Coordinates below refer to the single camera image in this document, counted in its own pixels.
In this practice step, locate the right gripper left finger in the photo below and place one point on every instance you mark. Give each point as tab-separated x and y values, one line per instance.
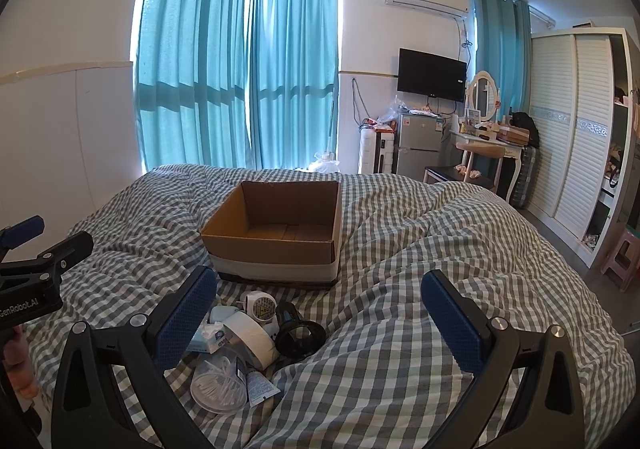
88	410

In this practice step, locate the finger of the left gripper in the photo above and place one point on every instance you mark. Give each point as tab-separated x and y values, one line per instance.
14	236
55	261

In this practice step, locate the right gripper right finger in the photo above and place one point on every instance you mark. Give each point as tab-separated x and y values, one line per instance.
547	409

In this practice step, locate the clear cotton swab jar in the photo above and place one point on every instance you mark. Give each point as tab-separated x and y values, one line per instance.
219	382

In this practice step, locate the white tape roll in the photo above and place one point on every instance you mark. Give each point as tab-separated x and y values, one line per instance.
259	348

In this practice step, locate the pale blue earbuds case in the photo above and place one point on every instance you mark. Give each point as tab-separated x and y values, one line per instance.
221	313

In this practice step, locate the white printed cream tube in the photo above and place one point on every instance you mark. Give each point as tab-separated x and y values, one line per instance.
259	388

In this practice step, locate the operator left hand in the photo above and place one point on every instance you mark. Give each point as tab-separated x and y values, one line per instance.
19	366

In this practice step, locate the pink plastic stool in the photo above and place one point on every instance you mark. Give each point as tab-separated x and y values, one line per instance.
623	261

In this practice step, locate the black round glasses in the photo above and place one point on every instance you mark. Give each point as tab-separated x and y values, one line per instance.
297	337

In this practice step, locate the white louvered wardrobe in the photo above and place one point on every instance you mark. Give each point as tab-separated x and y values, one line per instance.
584	88

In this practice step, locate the teal curtain left panel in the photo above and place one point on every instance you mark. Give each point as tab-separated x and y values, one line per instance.
191	76

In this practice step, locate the teal curtain panel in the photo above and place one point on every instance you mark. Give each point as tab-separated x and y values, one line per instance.
504	50
191	76
293	81

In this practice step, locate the open cardboard box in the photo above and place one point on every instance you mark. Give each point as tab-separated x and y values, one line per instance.
287	232

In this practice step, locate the wooden chair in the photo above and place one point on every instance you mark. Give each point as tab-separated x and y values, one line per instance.
460	173

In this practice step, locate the white dressing table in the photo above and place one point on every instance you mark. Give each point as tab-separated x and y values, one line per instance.
472	145

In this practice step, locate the silver mini fridge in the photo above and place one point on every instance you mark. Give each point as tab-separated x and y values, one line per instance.
418	144

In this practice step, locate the white suitcase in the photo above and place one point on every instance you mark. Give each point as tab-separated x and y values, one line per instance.
376	150

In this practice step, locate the white oval vanity mirror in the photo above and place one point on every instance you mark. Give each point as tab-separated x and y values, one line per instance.
482	94

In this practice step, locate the teal curtain middle panel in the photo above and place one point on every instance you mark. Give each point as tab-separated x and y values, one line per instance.
293	81

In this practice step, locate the teal curtain right panel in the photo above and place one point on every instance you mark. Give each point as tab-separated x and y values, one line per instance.
504	50

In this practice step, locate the black wall television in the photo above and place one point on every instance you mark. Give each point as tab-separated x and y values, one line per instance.
431	75

